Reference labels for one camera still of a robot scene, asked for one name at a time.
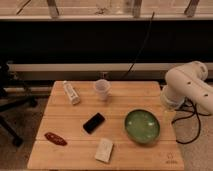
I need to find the red pepper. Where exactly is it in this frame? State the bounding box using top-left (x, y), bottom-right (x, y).
top-left (45, 132), bottom-right (67, 146)

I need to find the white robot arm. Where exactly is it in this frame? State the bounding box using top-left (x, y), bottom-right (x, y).
top-left (160, 61), bottom-right (213, 114)

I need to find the green bowl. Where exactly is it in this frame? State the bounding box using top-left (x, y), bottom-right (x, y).
top-left (124, 109), bottom-right (160, 144)

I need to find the black rectangular phone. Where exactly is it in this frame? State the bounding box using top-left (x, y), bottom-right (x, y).
top-left (83, 113), bottom-right (105, 134)

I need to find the white tube bottle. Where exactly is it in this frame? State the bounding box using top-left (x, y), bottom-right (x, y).
top-left (63, 81), bottom-right (80, 105)

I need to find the black office chair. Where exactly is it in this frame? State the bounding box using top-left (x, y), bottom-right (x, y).
top-left (0, 60), bottom-right (37, 147)

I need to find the black floor cable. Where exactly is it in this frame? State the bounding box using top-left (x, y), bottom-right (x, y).
top-left (171, 98), bottom-right (212, 146)

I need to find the black hanging cable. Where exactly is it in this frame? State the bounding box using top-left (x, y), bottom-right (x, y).
top-left (120, 11), bottom-right (156, 81)

